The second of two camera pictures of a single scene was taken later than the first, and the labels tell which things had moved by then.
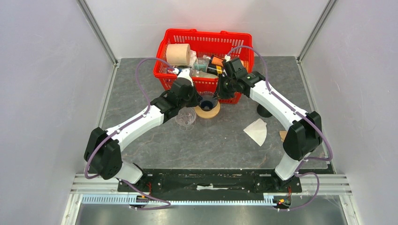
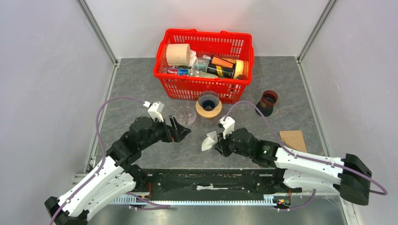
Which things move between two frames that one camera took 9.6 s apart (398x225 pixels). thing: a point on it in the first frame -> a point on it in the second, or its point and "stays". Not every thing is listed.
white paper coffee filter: (257, 131) -> (211, 139)
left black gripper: (197, 98) -> (176, 133)
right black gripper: (221, 93) -> (224, 151)
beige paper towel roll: (178, 54) stays
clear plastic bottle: (201, 65) stays
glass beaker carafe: (207, 123) stays
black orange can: (216, 65) stays
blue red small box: (173, 70) stays
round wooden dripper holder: (208, 114) stays
